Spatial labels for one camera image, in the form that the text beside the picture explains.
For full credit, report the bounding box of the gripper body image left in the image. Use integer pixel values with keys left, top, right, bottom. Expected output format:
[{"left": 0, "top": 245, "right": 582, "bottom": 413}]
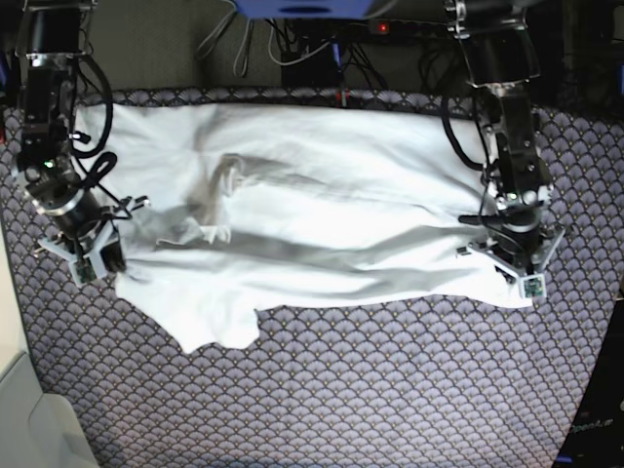
[{"left": 23, "top": 179, "right": 110, "bottom": 237}]

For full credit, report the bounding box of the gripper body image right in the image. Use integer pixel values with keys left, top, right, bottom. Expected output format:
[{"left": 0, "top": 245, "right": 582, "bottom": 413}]
[{"left": 460, "top": 207, "right": 559, "bottom": 273}]

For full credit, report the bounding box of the white T-shirt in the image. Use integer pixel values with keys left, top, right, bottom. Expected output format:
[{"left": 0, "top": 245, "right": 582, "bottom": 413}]
[{"left": 104, "top": 103, "right": 528, "bottom": 353}]

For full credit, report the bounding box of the patterned purple table cloth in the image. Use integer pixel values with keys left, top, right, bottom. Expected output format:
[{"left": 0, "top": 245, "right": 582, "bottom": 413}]
[{"left": 1, "top": 108, "right": 623, "bottom": 467}]

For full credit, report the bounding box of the black case OpenArm label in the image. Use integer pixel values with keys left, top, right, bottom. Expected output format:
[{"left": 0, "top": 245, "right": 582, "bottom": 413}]
[{"left": 553, "top": 300, "right": 623, "bottom": 467}]

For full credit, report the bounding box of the red table clamp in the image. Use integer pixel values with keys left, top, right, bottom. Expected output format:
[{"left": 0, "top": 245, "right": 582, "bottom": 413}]
[{"left": 336, "top": 90, "right": 348, "bottom": 108}]

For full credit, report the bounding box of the black power strip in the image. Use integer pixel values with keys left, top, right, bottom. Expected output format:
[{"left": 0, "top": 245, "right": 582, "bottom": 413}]
[{"left": 368, "top": 19, "right": 448, "bottom": 37}]

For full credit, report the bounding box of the black box behind table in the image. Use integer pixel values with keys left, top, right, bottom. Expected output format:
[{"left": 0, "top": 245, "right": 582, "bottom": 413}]
[{"left": 280, "top": 36, "right": 344, "bottom": 88}]

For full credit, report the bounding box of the blue box overhead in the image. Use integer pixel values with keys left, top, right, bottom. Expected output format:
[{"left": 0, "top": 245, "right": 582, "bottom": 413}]
[{"left": 235, "top": 0, "right": 373, "bottom": 20}]

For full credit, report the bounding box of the grey cable bundle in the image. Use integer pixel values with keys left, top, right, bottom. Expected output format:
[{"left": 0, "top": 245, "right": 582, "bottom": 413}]
[{"left": 194, "top": 0, "right": 257, "bottom": 79}]

